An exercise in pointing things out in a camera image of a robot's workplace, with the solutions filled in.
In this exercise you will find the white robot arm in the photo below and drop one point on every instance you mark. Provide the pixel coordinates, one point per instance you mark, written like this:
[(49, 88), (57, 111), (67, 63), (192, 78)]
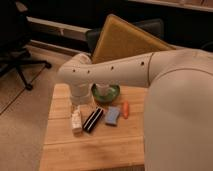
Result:
[(178, 109)]

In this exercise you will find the white ceramic cup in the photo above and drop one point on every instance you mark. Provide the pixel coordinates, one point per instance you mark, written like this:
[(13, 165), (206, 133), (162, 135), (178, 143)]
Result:
[(104, 90)]

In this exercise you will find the green bowl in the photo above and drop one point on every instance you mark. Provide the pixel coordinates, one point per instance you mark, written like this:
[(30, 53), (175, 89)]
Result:
[(105, 100)]

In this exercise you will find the blue sponge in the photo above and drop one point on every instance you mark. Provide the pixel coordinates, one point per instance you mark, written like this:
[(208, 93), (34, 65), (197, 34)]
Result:
[(112, 115)]

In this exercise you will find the white plastic bottle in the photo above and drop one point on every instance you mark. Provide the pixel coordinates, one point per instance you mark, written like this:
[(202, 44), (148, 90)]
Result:
[(76, 120)]

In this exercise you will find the yellow cushion board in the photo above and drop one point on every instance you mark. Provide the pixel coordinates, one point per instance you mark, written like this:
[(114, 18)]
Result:
[(121, 39)]

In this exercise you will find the wooden table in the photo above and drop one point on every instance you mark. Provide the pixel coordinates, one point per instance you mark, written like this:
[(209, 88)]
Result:
[(107, 148)]

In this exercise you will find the dark chair behind cushion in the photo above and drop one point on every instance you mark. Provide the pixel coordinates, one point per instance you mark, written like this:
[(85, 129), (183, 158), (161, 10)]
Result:
[(152, 26)]

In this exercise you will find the black office chair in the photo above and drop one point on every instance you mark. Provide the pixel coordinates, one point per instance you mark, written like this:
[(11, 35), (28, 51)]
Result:
[(14, 35)]

